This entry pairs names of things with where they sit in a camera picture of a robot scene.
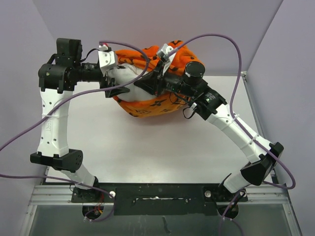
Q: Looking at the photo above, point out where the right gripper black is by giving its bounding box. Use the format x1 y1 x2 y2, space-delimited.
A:
134 61 195 98

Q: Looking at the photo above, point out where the white pillow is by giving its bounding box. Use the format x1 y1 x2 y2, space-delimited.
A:
108 63 156 102

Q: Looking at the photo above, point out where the orange patterned pillowcase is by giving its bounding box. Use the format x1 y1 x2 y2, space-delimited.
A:
113 40 205 118

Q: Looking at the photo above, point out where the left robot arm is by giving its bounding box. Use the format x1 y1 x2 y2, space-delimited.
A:
30 38 118 202

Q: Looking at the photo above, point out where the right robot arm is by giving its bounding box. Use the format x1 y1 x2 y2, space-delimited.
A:
134 61 284 201

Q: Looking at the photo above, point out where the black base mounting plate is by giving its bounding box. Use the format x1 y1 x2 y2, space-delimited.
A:
71 183 248 216

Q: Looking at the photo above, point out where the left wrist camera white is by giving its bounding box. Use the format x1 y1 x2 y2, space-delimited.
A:
98 43 118 76

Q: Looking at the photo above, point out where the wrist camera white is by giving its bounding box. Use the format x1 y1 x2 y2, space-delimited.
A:
157 44 176 75
98 43 118 76

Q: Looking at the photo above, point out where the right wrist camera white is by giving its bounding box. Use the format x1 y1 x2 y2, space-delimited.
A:
157 44 176 75

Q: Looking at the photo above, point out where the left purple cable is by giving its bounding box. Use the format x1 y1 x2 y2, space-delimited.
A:
0 40 151 223

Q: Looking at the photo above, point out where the purple cable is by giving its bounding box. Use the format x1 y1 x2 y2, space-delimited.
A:
169 33 296 236
0 40 151 223

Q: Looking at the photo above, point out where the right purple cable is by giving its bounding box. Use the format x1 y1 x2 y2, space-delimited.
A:
169 33 296 236

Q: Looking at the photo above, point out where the aluminium frame rail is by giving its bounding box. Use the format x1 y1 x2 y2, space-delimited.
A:
29 184 289 206

